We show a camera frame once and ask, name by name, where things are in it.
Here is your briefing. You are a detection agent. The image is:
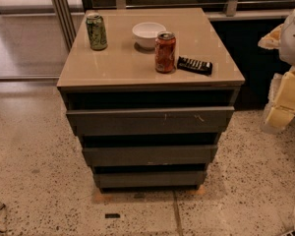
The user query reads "white bowl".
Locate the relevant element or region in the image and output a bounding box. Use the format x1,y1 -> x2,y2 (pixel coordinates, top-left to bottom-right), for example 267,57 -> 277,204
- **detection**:
132,22 -> 166,49

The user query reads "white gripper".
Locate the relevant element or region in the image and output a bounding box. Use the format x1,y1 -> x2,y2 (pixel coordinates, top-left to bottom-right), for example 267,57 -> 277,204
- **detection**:
258,25 -> 295,134

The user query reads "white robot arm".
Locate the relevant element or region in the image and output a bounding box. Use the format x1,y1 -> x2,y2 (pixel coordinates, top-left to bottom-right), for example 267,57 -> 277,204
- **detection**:
258,9 -> 295,134

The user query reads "grey drawer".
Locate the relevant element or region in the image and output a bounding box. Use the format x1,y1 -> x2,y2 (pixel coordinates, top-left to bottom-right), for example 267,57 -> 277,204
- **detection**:
67,106 -> 234,136
83,145 -> 217,166
93,171 -> 207,189

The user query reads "green soda can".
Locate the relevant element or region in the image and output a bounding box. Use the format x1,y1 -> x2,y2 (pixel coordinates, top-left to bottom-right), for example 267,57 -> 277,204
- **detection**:
86,13 -> 107,50

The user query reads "black snack bar packet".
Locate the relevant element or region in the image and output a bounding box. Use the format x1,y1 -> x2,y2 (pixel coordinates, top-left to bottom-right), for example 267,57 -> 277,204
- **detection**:
177,57 -> 212,76

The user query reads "orange soda can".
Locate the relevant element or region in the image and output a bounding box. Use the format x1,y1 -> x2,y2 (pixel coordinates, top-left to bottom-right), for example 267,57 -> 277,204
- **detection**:
155,31 -> 176,74

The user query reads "grey bottom drawer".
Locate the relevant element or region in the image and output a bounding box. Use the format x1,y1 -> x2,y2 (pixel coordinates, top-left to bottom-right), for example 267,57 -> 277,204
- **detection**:
93,171 -> 207,189

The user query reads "grey drawer cabinet beige top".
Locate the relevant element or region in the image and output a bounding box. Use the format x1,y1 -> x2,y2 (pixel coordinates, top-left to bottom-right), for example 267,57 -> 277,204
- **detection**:
57,8 -> 245,176

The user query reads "small black floor marker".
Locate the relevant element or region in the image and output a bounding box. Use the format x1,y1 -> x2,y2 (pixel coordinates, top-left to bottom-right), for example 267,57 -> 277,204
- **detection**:
105,213 -> 121,219

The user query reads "grey top drawer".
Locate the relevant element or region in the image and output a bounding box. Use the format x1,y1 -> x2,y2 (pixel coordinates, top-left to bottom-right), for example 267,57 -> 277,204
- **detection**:
67,106 -> 234,136

